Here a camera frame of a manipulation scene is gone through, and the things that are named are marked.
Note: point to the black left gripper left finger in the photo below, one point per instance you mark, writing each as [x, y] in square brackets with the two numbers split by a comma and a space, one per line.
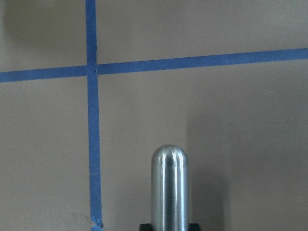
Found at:
[145, 227]

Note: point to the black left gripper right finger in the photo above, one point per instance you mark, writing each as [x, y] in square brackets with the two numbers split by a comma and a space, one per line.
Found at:
[194, 227]

